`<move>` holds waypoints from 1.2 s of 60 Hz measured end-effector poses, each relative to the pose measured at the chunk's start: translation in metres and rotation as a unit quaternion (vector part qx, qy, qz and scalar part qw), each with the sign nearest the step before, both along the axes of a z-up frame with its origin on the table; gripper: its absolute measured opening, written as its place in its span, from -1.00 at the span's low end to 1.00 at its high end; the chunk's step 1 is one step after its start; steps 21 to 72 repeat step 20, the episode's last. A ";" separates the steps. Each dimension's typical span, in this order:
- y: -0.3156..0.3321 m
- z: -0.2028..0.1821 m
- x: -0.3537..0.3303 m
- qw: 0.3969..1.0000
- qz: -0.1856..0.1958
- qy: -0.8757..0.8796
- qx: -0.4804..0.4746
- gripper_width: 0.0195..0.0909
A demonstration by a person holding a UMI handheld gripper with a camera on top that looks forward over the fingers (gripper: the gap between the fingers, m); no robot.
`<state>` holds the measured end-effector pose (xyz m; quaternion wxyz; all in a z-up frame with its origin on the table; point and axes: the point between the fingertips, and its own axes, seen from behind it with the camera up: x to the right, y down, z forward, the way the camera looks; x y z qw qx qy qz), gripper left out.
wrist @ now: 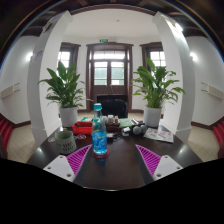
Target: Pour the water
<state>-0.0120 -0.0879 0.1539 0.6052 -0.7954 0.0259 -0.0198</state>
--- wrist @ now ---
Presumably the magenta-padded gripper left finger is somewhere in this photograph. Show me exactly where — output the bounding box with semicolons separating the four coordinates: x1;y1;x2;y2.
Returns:
43;144;96;184

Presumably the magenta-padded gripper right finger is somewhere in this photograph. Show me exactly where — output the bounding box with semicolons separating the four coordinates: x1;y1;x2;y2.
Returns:
134;144;184;183

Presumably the clear blue drink bottle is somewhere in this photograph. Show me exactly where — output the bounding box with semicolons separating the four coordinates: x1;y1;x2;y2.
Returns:
91;102;108;156

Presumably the printed paper leaflet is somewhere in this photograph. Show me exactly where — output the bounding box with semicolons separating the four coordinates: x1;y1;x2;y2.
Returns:
143;127;175;144

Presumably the flat round red coaster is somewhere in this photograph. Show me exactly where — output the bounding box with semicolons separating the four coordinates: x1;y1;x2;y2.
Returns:
92;148;111;160

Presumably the red box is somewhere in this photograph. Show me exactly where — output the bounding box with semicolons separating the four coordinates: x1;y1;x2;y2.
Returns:
72;120;93;136

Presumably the leafy plant in white pot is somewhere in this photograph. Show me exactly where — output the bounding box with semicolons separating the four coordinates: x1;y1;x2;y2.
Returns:
132;57;186;128
37;60;86;128

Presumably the green flat packet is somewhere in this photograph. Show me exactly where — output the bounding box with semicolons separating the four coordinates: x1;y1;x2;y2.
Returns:
118;118;133;129

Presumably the brown tray with jars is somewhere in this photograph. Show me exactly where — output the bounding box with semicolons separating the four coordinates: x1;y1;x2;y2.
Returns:
101;114;121;133

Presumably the black chair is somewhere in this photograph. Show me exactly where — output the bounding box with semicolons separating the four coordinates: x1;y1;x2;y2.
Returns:
96;94;129;119

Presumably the dark wooden glazed door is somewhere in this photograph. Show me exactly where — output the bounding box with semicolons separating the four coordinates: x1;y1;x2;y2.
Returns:
85;42;134;101

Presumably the dark framed window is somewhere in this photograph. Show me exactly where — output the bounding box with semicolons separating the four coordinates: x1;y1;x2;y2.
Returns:
57;42;82;73
139;42;167;71

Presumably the white wall unit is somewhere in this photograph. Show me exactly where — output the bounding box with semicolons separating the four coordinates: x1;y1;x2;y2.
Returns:
200;82;224;100
0;83;21;99

